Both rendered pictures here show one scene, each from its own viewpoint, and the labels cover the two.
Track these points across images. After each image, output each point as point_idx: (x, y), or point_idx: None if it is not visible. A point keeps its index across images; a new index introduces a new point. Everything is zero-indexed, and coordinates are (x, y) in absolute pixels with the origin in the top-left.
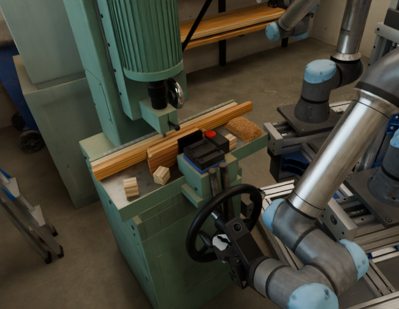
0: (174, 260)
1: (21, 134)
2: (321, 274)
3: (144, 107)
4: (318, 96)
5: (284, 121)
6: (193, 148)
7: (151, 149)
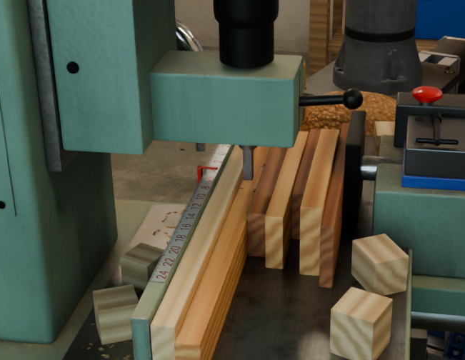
0: None
1: None
2: None
3: (191, 84)
4: (406, 18)
5: None
6: (439, 135)
7: (276, 211)
